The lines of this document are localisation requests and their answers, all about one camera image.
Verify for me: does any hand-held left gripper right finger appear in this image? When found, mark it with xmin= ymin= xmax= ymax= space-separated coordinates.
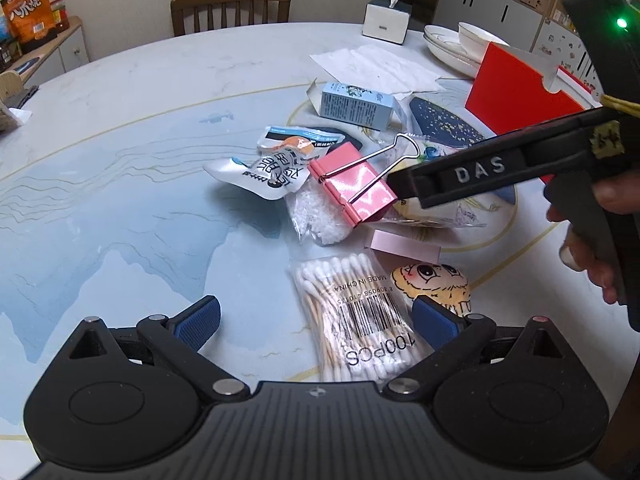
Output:
xmin=382 ymin=295 xmax=563 ymax=401

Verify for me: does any person's right hand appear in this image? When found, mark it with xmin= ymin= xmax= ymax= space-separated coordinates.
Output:
xmin=546 ymin=170 xmax=640 ymax=307

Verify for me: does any cotton swab pack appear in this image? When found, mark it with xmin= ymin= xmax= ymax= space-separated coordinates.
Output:
xmin=287 ymin=252 xmax=436 ymax=383

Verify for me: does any light blue small box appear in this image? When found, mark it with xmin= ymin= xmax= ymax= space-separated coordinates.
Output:
xmin=306 ymin=80 xmax=401 ymax=131

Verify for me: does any orange snack bag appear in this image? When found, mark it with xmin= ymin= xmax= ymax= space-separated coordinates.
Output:
xmin=0 ymin=0 xmax=51 ymax=43

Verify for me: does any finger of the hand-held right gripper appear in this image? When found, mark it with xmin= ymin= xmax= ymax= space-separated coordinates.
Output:
xmin=387 ymin=107 xmax=625 ymax=211

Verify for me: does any white paper napkin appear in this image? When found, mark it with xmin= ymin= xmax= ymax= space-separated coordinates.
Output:
xmin=310 ymin=45 xmax=446 ymax=101

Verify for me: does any white printed snack packet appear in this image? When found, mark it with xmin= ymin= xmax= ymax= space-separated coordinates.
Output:
xmin=202 ymin=147 xmax=316 ymax=201

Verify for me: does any white and green tissue box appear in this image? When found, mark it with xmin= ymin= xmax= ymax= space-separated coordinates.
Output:
xmin=361 ymin=0 xmax=413 ymax=45

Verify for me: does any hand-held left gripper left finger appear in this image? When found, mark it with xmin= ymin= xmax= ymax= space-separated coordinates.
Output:
xmin=69 ymin=295 xmax=251 ymax=404

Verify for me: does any white sideboard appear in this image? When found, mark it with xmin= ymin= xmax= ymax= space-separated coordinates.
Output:
xmin=0 ymin=15 xmax=91 ymax=91

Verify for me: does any pink sticky note pad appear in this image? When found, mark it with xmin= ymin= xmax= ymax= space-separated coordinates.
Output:
xmin=370 ymin=230 xmax=441 ymax=266

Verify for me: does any cartoon lion sticker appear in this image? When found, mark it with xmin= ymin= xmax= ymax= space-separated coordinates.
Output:
xmin=390 ymin=262 xmax=473 ymax=318

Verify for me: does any white tube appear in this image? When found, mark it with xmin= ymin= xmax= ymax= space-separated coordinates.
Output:
xmin=257 ymin=125 xmax=361 ymax=161

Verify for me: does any white bowl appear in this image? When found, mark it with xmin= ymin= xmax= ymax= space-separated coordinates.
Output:
xmin=457 ymin=21 xmax=511 ymax=61

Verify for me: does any clear bag of white beads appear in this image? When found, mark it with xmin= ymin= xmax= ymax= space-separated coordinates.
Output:
xmin=285 ymin=177 xmax=353 ymax=247

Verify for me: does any pink binder clip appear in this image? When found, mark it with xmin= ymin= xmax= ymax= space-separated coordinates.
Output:
xmin=307 ymin=132 xmax=423 ymax=226

